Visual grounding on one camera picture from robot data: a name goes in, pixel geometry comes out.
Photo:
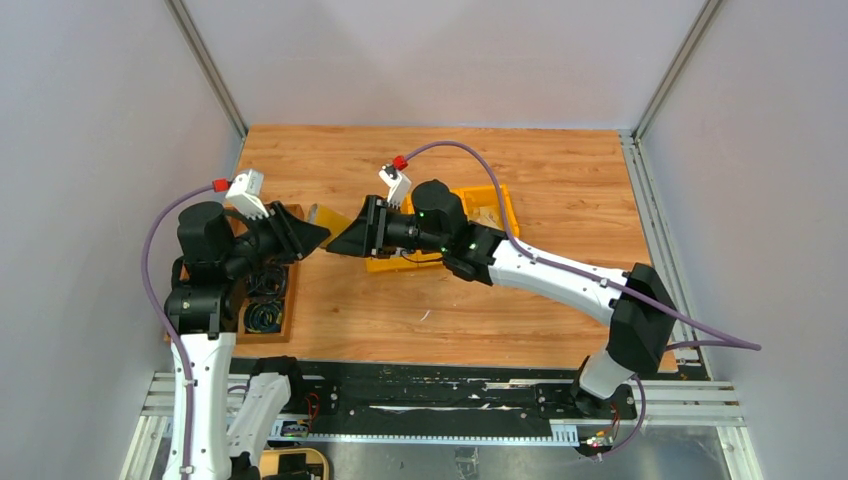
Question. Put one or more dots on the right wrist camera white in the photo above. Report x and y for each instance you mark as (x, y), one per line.
(397, 182)

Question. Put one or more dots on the yellow tray with phone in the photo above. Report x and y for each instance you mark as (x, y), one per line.
(294, 463)

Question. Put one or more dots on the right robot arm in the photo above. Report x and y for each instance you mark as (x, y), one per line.
(634, 304)

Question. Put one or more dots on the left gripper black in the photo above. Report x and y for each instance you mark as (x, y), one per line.
(281, 230)

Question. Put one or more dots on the yellow leather card holder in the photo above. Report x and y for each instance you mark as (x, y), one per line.
(323, 216)

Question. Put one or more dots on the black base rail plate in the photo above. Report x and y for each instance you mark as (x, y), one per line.
(383, 399)

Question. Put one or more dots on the cards in yellow bin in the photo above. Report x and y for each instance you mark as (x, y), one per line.
(487, 216)

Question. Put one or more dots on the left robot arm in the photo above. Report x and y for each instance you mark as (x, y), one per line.
(207, 444)

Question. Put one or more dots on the wooden compartment tray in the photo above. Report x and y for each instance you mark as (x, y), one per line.
(234, 274)

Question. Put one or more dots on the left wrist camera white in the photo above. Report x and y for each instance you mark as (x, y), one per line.
(244, 194)

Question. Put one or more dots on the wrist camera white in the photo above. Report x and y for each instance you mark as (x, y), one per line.
(244, 194)
(397, 182)

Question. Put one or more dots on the aluminium frame rails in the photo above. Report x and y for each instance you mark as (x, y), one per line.
(679, 395)

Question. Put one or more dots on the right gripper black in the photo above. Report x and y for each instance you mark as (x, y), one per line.
(376, 226)

